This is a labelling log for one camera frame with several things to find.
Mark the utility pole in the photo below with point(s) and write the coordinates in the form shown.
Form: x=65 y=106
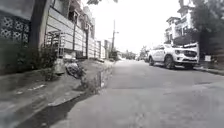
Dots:
x=113 y=36

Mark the distant tree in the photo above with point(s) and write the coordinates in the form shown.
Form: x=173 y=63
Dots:
x=144 y=52

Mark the grey concrete road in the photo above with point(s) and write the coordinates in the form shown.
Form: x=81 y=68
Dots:
x=150 y=100

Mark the white car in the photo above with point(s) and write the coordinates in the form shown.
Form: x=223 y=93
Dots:
x=173 y=55

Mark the low bush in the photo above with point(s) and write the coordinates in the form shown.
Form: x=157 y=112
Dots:
x=46 y=59

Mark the pale multi-storey building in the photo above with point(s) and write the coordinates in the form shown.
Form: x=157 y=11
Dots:
x=178 y=26

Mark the dark tree trunk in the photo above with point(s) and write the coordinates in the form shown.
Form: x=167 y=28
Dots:
x=39 y=23

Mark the grey concrete pavement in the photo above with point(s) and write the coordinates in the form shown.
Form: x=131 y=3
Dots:
x=30 y=96

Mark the concrete kerb strip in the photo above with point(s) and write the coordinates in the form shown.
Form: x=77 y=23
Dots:
x=210 y=70

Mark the dark leafy tree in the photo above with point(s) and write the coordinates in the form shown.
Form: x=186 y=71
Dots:
x=210 y=23

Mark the building with slatted wall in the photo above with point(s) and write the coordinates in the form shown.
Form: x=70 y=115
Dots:
x=63 y=25

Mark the patterned block wall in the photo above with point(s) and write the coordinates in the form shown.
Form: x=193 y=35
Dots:
x=13 y=31

